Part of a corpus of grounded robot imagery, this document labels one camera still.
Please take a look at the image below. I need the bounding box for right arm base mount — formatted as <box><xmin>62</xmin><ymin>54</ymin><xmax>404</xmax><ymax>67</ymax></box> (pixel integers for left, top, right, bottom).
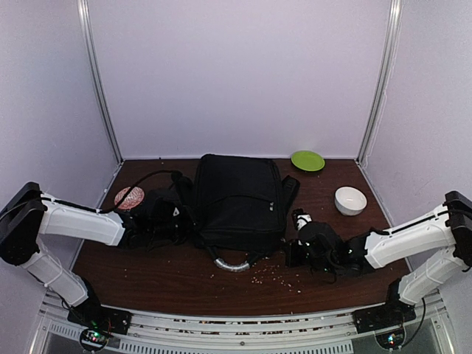
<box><xmin>353</xmin><ymin>305</ymin><xmax>416</xmax><ymax>351</ymax></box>

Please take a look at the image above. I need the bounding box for left black cable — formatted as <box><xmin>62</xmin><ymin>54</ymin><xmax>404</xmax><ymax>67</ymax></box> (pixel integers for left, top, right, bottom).
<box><xmin>95</xmin><ymin>169</ymin><xmax>184</xmax><ymax>215</ymax></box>

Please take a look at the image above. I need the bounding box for green plate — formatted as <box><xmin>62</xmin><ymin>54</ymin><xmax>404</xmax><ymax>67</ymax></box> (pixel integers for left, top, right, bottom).
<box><xmin>291</xmin><ymin>150</ymin><xmax>325</xmax><ymax>172</ymax></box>

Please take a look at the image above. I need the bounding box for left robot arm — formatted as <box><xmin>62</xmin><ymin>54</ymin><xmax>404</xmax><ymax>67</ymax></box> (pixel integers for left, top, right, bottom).
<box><xmin>1</xmin><ymin>182</ymin><xmax>191</xmax><ymax>327</ymax></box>

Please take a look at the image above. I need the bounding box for front aluminium rail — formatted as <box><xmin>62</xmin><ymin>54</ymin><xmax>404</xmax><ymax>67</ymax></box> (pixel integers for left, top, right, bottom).
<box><xmin>27</xmin><ymin>292</ymin><xmax>459</xmax><ymax>353</ymax></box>

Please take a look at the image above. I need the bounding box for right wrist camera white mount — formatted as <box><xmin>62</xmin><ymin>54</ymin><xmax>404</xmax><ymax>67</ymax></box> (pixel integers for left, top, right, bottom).
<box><xmin>291</xmin><ymin>208</ymin><xmax>312</xmax><ymax>231</ymax></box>

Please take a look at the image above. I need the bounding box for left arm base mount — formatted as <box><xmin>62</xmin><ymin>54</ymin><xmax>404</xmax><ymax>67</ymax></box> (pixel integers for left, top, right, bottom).
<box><xmin>67</xmin><ymin>308</ymin><xmax>132</xmax><ymax>352</ymax></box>

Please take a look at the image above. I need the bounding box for white ribbed bowl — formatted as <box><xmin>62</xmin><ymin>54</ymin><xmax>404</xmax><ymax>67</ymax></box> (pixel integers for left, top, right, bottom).
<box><xmin>335</xmin><ymin>187</ymin><xmax>367</xmax><ymax>216</ymax></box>

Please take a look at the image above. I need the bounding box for aluminium frame post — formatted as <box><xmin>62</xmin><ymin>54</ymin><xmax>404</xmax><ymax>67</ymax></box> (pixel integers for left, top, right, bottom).
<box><xmin>77</xmin><ymin>0</ymin><xmax>124</xmax><ymax>164</ymax></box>
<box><xmin>357</xmin><ymin>0</ymin><xmax>403</xmax><ymax>167</ymax></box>

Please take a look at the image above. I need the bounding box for right aluminium frame post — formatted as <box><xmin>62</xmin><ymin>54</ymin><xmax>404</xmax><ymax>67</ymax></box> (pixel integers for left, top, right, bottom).
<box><xmin>357</xmin><ymin>0</ymin><xmax>403</xmax><ymax>167</ymax></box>

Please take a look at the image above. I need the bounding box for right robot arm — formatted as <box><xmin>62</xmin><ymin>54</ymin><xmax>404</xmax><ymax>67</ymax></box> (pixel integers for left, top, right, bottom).
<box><xmin>284</xmin><ymin>191</ymin><xmax>471</xmax><ymax>326</ymax></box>

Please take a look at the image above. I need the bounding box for patterned pink bowl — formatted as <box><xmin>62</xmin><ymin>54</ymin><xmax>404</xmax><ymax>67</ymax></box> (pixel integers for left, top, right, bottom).
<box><xmin>114</xmin><ymin>187</ymin><xmax>145</xmax><ymax>210</ymax></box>

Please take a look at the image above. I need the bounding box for left aluminium frame post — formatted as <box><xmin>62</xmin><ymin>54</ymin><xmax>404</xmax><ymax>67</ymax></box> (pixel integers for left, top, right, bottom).
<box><xmin>77</xmin><ymin>0</ymin><xmax>124</xmax><ymax>164</ymax></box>

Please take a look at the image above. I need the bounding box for black backpack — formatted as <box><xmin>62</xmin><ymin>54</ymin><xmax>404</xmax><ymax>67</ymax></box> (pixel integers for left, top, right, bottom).
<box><xmin>172</xmin><ymin>154</ymin><xmax>300</xmax><ymax>273</ymax></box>

